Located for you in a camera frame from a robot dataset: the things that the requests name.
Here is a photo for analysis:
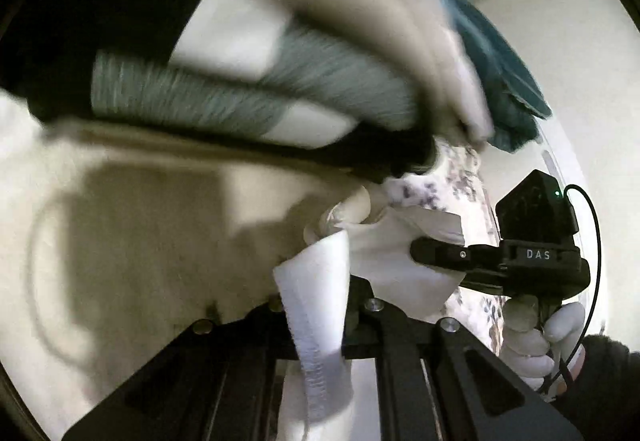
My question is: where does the person's right forearm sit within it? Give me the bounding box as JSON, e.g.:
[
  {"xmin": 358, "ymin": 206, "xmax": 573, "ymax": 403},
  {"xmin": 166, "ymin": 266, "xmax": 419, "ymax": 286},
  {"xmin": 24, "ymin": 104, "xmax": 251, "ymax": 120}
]
[{"xmin": 550, "ymin": 333, "xmax": 640, "ymax": 441}]

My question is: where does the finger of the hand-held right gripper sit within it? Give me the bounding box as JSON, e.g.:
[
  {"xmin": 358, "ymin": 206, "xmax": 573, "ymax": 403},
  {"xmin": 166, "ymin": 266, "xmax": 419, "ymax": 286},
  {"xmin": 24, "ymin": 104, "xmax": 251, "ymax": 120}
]
[
  {"xmin": 457, "ymin": 271, "xmax": 509, "ymax": 293},
  {"xmin": 410, "ymin": 236, "xmax": 506, "ymax": 275}
]

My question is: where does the teal cloth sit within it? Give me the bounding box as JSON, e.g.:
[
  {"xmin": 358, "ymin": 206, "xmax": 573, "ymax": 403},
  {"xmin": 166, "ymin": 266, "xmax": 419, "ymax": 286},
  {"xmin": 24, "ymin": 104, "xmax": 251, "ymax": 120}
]
[{"xmin": 440, "ymin": 0, "xmax": 553, "ymax": 153}]

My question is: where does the person's right hand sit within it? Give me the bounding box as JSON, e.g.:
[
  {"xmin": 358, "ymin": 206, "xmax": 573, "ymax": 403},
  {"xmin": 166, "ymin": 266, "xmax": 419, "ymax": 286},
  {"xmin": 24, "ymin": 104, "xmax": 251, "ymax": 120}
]
[{"xmin": 502, "ymin": 295, "xmax": 587, "ymax": 393}]

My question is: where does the cream blanket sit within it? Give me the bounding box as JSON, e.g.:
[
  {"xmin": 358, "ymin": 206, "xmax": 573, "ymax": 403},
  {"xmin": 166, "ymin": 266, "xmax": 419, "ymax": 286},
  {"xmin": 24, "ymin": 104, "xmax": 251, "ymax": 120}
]
[{"xmin": 0, "ymin": 88, "xmax": 371, "ymax": 441}]

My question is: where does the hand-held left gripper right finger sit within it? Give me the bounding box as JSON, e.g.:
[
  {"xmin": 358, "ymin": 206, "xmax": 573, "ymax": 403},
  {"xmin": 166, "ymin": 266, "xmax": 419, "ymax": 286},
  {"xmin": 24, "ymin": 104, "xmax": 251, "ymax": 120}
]
[{"xmin": 342, "ymin": 276, "xmax": 586, "ymax": 441}]

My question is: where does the small white garment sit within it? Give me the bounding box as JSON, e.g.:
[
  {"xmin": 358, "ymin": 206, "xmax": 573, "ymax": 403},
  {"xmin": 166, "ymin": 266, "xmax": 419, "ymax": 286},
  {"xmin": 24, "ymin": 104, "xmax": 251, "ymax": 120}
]
[{"xmin": 272, "ymin": 185, "xmax": 467, "ymax": 441}]

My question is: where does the floral bed sheet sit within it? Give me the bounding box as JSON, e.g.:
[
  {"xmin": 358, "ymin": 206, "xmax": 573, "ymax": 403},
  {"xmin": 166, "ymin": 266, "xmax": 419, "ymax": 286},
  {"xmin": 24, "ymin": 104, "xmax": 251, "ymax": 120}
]
[{"xmin": 385, "ymin": 141, "xmax": 506, "ymax": 354}]

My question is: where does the grey striped cloth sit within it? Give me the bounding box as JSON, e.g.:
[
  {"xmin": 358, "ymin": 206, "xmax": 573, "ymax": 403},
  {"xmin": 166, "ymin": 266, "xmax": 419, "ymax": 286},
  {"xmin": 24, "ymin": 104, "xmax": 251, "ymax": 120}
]
[{"xmin": 90, "ymin": 26, "xmax": 421, "ymax": 139}]

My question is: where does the black cloth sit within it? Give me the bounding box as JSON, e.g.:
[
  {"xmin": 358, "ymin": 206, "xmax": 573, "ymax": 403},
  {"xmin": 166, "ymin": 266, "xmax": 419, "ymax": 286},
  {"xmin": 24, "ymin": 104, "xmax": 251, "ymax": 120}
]
[{"xmin": 0, "ymin": 0, "xmax": 441, "ymax": 184}]

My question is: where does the black cable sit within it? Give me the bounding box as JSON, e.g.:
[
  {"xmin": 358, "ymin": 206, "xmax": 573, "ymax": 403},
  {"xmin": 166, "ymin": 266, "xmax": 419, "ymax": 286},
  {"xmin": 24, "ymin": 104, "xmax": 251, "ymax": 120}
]
[{"xmin": 542, "ymin": 184, "xmax": 604, "ymax": 395}]

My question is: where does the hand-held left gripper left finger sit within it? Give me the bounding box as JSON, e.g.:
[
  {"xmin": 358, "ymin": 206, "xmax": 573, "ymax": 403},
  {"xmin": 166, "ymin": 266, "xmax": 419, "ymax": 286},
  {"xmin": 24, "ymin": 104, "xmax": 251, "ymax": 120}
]
[{"xmin": 62, "ymin": 295, "xmax": 297, "ymax": 441}]

